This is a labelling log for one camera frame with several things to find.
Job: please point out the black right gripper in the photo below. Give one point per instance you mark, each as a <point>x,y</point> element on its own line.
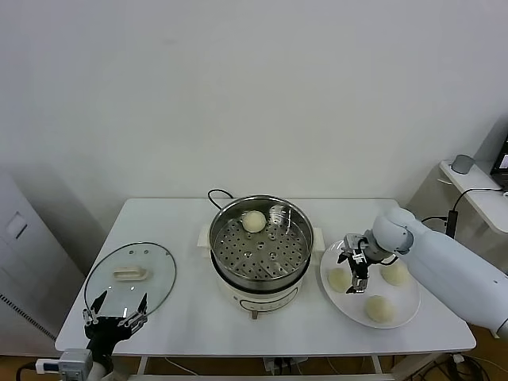
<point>360,264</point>

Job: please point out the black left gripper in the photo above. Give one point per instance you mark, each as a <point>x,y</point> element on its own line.
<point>109,329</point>

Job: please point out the white steamed baozi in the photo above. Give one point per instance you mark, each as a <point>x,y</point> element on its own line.
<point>395,274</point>
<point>380,309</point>
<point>336,279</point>
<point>254,221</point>

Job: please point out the round glass pot lid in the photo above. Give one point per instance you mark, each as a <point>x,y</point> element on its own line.
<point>158,262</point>

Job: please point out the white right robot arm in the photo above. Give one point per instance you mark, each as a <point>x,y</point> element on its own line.
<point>436,262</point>

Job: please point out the large white plate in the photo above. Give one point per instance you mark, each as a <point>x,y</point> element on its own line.
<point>389,317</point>

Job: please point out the white cabinet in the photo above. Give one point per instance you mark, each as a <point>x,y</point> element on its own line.
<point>24,278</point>

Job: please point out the black usb hub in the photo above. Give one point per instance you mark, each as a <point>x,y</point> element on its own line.
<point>451,222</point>

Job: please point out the white power strip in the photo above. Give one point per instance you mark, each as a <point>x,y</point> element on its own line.
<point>283,364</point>

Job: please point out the grey cylinder speaker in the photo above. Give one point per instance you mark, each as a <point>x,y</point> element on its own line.
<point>463,164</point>

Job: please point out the black monitor screen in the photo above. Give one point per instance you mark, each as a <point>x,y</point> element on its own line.
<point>501,158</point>

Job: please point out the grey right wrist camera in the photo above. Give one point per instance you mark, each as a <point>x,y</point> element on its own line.
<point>354,241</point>

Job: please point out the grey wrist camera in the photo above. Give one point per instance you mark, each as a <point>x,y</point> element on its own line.
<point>354,241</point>
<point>75,360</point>

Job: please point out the white table frame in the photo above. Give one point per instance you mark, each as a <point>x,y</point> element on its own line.
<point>141,363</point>

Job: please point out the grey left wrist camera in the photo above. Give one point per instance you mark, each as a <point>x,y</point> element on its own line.
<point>75,360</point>

